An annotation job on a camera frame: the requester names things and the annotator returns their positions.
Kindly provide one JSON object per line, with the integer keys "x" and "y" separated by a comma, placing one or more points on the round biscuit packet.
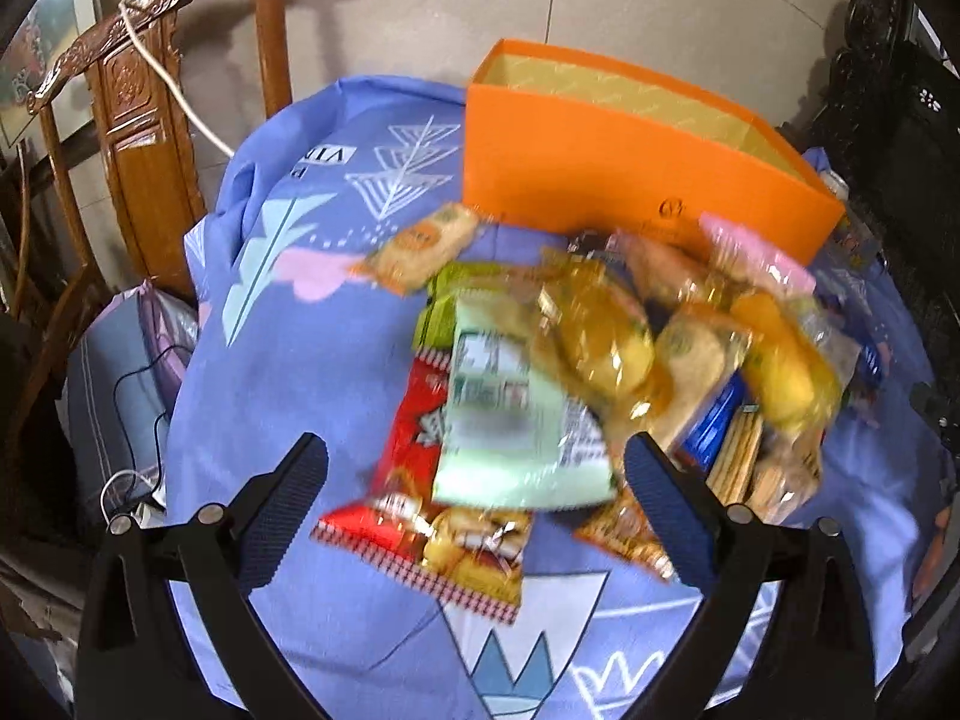
{"x": 694, "y": 360}

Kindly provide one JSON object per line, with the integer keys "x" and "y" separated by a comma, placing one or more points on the framed wall picture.
{"x": 37, "y": 67}

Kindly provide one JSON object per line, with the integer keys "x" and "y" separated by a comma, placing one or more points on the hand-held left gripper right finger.
{"x": 667, "y": 510}

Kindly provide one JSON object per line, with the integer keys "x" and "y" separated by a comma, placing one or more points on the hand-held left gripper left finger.
{"x": 285, "y": 510}

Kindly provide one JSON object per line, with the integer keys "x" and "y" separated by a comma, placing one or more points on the clear square cracker packet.
{"x": 742, "y": 457}

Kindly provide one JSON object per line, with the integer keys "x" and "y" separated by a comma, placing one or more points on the dark carved wooden furniture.
{"x": 900, "y": 127}

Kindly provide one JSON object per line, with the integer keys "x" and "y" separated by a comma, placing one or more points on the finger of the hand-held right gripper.
{"x": 934, "y": 412}

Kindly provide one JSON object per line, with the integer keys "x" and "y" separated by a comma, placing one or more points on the grey blue cushion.
{"x": 112, "y": 405}

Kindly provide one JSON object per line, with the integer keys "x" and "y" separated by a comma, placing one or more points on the pale green snack packet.
{"x": 517, "y": 427}

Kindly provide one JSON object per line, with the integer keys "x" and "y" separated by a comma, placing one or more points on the blue cracker packet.
{"x": 709, "y": 420}

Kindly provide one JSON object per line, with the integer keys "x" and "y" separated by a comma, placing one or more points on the blue printed tablecloth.
{"x": 337, "y": 390}

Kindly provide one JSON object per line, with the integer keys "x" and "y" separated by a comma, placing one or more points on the yellow cake packet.
{"x": 787, "y": 375}

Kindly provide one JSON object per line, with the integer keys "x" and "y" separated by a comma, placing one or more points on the orange biscuit packet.
{"x": 420, "y": 244}

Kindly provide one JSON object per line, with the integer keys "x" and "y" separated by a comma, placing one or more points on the orange cardboard box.
{"x": 600, "y": 157}

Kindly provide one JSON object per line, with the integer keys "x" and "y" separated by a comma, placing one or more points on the clear bag of yellow pastries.
{"x": 600, "y": 345}

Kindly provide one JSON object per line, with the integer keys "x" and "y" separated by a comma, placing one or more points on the clear round cookie packet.
{"x": 787, "y": 480}

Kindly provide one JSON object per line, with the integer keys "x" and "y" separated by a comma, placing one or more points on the carved wooden chair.
{"x": 150, "y": 187}

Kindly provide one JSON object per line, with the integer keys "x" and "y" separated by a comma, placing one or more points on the orange patterned snack packet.
{"x": 615, "y": 532}

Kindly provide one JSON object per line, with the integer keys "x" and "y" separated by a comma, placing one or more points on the red snack packet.
{"x": 409, "y": 450}

